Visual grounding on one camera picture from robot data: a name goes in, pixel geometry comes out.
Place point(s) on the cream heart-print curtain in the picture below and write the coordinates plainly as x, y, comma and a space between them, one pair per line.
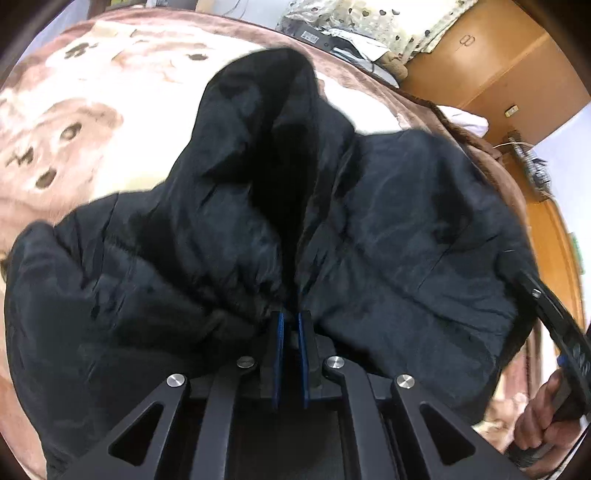
369, 18

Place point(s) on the white folded cloth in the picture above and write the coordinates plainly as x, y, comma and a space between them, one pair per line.
461, 121

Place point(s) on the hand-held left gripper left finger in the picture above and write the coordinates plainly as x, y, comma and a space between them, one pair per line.
277, 344

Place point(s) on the brown printed blanket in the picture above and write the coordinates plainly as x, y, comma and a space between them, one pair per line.
69, 92

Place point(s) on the black box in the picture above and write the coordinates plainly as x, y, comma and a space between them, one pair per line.
314, 34

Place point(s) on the brown teddy bear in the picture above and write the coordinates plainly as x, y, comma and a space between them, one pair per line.
393, 64

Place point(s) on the wall light switch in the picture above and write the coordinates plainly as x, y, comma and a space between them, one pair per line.
511, 111

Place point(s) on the wooden wardrobe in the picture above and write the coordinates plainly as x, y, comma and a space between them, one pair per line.
485, 69

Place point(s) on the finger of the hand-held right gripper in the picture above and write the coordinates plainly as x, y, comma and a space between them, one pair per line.
551, 318

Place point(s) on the white plastic bag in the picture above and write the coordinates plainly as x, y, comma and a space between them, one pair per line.
358, 44

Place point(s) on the wooden headboard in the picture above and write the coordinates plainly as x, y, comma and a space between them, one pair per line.
554, 240

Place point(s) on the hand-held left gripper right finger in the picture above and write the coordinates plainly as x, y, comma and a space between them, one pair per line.
304, 344

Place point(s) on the black puffer jacket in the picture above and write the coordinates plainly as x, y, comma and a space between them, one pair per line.
392, 230

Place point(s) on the power strip with plugs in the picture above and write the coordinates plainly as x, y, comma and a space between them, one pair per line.
535, 170

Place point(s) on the person's right hand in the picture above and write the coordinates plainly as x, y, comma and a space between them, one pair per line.
535, 415

